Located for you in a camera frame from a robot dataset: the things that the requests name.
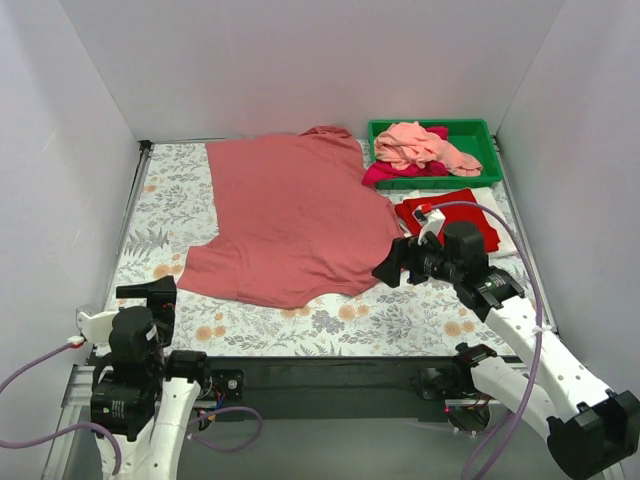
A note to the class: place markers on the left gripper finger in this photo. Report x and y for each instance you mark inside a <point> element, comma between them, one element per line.
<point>162,305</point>
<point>142,291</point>

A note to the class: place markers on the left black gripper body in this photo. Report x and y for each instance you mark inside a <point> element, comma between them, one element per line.
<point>161,307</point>

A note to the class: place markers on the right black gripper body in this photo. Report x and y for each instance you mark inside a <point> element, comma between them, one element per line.
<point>409,260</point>

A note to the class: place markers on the dusty pink t shirt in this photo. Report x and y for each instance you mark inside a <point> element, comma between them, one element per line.
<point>294,221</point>

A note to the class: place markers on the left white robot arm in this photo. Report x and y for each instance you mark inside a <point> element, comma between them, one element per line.
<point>141,397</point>

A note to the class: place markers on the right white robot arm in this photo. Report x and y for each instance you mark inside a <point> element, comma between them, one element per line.
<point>500,303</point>

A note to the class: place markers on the folded white t shirt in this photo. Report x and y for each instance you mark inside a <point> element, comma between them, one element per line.
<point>482,196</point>

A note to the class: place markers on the folded red t shirt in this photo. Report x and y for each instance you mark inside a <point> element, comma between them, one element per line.
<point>405,211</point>

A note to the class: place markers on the floral patterned table mat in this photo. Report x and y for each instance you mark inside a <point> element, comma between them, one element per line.
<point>173,209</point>

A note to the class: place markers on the magenta t shirt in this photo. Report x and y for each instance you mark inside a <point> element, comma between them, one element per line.
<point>395,172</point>

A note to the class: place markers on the green plastic bin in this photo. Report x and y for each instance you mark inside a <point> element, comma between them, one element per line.
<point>469,135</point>

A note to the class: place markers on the peach t shirt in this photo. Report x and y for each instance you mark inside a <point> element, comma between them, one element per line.
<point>461,164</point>

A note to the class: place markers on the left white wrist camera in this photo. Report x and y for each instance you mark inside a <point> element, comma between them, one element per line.
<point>93,327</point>

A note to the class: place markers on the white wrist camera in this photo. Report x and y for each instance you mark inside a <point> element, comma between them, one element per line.
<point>93,327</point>
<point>430,220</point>

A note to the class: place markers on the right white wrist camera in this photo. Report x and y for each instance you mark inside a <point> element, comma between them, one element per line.
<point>430,220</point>

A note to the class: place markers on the aluminium frame rail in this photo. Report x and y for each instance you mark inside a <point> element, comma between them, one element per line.
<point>540,400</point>

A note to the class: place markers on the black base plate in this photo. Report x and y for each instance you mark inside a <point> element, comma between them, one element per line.
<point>304,388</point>

